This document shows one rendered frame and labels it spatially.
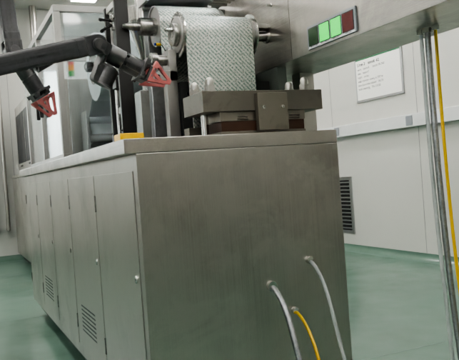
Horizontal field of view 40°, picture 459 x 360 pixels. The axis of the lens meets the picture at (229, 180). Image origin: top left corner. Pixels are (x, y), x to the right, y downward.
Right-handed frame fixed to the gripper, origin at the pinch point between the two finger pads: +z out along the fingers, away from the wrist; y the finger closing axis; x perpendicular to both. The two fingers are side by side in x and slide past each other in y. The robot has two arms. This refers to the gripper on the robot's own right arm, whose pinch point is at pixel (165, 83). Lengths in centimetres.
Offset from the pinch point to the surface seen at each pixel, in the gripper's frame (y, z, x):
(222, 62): -0.1, 14.4, 14.9
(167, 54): -8.3, -1.2, 11.0
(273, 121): 21.9, 29.4, -1.2
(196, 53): -0.1, 5.5, 13.2
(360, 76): -273, 218, 164
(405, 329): -52, 164, -37
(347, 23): 41, 31, 28
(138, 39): -76, -1, 33
